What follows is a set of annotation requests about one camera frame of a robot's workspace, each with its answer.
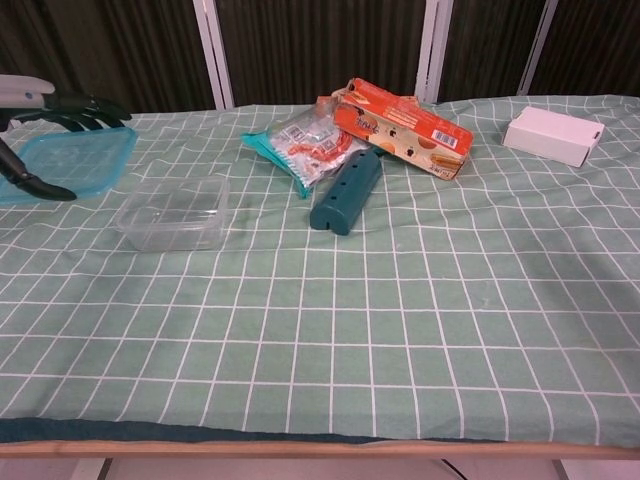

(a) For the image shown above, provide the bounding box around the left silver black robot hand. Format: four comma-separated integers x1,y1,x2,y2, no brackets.
0,74,132,202

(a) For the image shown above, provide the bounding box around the blue translucent plastic lid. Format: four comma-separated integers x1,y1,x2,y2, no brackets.
0,126,140,206

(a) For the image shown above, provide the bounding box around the clear plastic container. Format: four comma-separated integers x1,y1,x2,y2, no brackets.
115,174,231,252

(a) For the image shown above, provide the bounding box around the white cardboard box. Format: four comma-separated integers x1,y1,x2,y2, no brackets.
502,105,606,168

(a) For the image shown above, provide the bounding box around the silver snack packet teal edge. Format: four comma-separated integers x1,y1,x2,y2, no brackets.
241,105,369,200

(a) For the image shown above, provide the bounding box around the teal perforated cylinder holder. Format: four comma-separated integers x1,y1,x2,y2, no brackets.
309,149,385,235

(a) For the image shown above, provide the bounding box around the dark teal table underlay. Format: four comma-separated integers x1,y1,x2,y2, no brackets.
0,417,396,446

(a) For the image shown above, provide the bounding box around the orange cardboard carton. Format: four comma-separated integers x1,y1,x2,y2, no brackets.
331,76,475,180

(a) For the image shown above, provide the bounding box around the green checked tablecloth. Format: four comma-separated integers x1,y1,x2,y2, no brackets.
0,94,640,446

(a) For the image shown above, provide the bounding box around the white partition frame post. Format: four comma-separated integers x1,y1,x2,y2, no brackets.
517,0,559,97
192,0,236,110
414,0,454,104

